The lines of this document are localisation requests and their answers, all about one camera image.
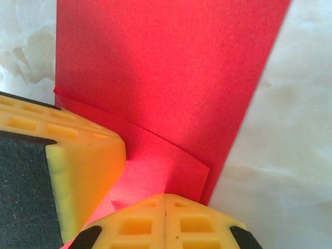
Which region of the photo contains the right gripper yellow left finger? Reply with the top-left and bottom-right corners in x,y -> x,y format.
62,193 -> 166,249

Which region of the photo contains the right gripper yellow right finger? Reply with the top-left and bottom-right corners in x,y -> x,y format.
165,193 -> 263,249

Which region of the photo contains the red paper sheet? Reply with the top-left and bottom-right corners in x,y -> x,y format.
53,0 -> 293,249

